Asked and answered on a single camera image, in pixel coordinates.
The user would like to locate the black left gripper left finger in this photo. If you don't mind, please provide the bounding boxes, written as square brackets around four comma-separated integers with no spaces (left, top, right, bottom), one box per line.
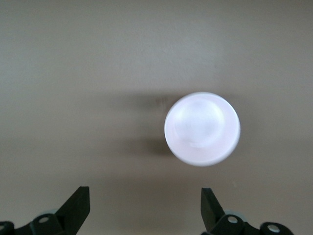
[0,186,90,235]

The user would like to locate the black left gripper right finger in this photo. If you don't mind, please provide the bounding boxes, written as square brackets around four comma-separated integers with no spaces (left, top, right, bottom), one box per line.
[201,188,294,235]

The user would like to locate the pale pink bowl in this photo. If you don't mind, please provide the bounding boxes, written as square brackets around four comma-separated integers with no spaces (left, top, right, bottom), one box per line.
[164,92,241,167]

